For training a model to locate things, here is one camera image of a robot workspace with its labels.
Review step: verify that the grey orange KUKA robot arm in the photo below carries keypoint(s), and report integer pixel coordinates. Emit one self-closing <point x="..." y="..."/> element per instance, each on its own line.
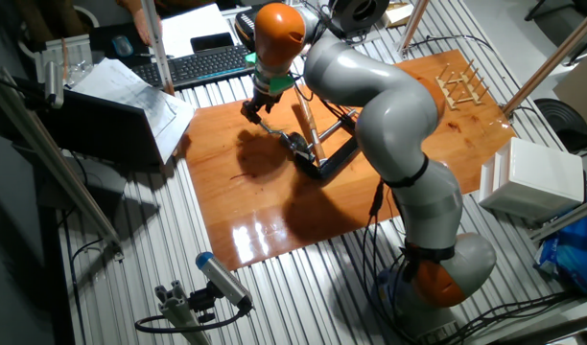
<point x="394" y="120"/>

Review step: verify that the metal lever dark red knob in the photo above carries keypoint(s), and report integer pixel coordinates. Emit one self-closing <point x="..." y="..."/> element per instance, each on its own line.
<point x="272" y="129"/>

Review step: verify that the small cardboard box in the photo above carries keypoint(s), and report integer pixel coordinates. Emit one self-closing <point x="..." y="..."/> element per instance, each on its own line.
<point x="396" y="13"/>

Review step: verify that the black smartphone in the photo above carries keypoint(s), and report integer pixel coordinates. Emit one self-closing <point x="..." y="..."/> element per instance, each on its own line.
<point x="212" y="42"/>

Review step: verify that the black round stool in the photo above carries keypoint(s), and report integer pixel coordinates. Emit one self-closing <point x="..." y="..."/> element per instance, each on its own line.
<point x="562" y="122"/>

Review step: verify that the black round spool device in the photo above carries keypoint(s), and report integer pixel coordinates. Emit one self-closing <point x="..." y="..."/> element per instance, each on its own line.
<point x="358" y="14"/>

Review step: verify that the orange black teach pendant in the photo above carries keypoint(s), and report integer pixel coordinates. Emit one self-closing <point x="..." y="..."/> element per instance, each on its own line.
<point x="245" y="26"/>

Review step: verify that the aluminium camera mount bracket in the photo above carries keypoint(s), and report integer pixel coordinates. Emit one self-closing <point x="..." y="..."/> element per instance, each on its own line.
<point x="178" y="311"/>

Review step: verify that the grey cylindrical camera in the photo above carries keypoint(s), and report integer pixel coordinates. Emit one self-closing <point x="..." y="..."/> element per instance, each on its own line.
<point x="54" y="84"/>

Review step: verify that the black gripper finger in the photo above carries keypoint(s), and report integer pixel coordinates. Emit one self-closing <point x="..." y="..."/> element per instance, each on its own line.
<point x="271" y="108"/>
<point x="251" y="112"/>

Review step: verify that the person's hand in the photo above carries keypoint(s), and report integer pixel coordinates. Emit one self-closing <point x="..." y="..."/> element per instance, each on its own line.
<point x="147" y="26"/>

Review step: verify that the blue computer mouse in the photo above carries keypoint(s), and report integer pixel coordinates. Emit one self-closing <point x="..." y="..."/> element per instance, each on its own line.
<point x="123" y="46"/>

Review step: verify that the wooden peg rack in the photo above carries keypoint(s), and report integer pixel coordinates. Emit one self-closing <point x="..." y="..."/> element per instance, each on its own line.
<point x="461" y="86"/>

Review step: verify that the black C-clamp with screw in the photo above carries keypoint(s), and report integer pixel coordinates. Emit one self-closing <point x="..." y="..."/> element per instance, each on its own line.
<point x="339" y="158"/>

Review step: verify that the white drawer unit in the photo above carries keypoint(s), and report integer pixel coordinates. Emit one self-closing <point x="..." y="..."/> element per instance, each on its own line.
<point x="533" y="177"/>

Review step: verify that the glossy wooden board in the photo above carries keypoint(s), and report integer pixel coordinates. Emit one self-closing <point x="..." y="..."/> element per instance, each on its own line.
<point x="245" y="201"/>

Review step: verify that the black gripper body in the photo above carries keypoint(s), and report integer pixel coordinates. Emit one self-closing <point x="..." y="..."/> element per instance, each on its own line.
<point x="267" y="99"/>

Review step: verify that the blue plastic bag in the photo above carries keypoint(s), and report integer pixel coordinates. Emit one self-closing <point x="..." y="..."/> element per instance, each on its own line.
<point x="571" y="254"/>

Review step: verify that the grey camera blue end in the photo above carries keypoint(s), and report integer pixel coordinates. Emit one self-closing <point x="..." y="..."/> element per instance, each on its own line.
<point x="224" y="280"/>

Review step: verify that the green gripper mount plate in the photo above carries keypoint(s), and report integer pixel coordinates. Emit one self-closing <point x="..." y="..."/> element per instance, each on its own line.
<point x="279" y="84"/>

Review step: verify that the black laptop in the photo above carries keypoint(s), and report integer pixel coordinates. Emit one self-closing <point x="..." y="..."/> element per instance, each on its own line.
<point x="101" y="129"/>

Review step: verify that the black computer keyboard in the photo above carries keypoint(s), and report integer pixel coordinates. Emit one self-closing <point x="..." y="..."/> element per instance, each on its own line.
<point x="202" y="64"/>

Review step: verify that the aluminium frame post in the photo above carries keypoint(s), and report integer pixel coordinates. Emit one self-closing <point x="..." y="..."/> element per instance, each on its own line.
<point x="567" y="218"/>
<point x="547" y="64"/>
<point x="413" y="24"/>
<point x="49" y="158"/>
<point x="157" y="48"/>

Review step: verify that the white paper pad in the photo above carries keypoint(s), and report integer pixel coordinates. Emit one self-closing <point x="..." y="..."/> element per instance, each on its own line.
<point x="193" y="21"/>

